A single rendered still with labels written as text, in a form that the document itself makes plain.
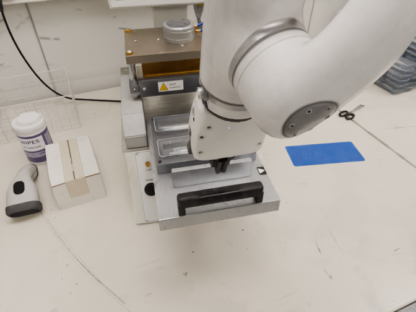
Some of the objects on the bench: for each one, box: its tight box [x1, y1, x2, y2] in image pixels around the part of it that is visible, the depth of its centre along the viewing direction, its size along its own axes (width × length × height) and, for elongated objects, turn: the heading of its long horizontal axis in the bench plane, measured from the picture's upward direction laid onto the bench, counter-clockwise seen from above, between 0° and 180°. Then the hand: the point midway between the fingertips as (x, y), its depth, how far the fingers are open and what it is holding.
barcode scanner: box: [5, 164, 43, 218], centre depth 86 cm, size 20×8×8 cm, turn 22°
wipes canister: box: [11, 111, 53, 165], centre depth 96 cm, size 9×9×15 cm
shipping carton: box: [45, 135, 106, 210], centre depth 89 cm, size 19×13×9 cm
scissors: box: [339, 105, 365, 120], centre depth 121 cm, size 14×6×1 cm, turn 131°
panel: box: [133, 149, 158, 223], centre depth 79 cm, size 2×30×19 cm, turn 102°
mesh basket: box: [0, 68, 82, 145], centre depth 113 cm, size 22×26×13 cm
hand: (220, 159), depth 51 cm, fingers closed
